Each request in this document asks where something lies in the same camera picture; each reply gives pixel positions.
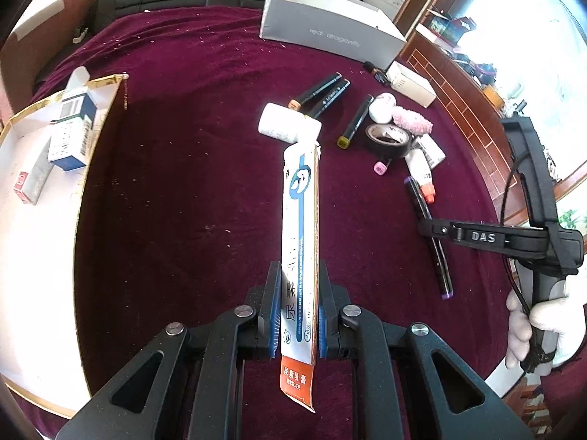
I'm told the white orange ointment box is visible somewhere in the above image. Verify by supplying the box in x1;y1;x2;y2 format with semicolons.
278;143;322;414

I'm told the white orange-capped glue bottle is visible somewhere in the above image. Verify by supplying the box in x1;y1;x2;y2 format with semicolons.
404;148;436;204

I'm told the gold-rimmed white tray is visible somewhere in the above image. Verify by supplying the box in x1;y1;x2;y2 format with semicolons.
0;72;129;418

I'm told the orange-capped black marker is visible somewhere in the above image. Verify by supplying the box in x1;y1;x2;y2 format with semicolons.
288;72;343;111

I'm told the small white round jar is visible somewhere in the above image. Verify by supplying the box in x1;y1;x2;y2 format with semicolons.
368;93;397;124

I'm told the maroon velvet cloth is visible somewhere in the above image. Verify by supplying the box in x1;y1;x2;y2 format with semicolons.
28;4;587;440

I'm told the white cardboard box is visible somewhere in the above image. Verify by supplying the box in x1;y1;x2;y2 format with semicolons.
385;61;437;109

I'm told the pink plush toy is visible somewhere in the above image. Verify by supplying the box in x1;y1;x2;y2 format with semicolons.
393;106;433;136

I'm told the white plastic bottle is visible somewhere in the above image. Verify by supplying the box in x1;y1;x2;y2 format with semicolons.
258;102;322;146

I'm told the small dark bottle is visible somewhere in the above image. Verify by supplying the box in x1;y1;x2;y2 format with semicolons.
364;61;388;84

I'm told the brown upholstered furniture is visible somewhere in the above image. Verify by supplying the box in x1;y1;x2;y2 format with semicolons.
0;0;98;115

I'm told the yellow-capped black marker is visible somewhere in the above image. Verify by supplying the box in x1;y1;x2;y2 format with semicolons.
338;94;374;149

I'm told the black tape roll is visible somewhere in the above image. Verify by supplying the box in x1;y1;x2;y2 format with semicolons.
365;124;411;159

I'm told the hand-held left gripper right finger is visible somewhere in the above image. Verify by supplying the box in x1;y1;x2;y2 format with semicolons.
316;259;535;440

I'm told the red grey glue box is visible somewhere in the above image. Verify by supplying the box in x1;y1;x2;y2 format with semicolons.
13;140;56;205

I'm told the purple-capped black marker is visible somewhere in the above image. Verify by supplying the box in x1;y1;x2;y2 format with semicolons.
404;176;455;301

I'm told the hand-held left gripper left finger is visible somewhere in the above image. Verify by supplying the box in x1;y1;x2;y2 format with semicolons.
55;260;282;440

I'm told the person's right hand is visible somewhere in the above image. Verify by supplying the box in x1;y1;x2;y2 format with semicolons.
504;275;587;372

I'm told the grey-capped black marker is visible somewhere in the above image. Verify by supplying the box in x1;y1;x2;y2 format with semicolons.
306;80;351;120

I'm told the small white barcode box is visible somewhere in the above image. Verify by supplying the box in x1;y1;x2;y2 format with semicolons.
415;134;446;167

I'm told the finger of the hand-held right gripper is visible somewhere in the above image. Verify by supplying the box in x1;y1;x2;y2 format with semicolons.
416;217;507;250

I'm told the blue white medicine box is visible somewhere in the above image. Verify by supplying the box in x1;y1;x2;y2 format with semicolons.
47;66;98;172

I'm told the large grey box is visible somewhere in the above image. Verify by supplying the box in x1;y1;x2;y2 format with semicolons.
259;0;408;70

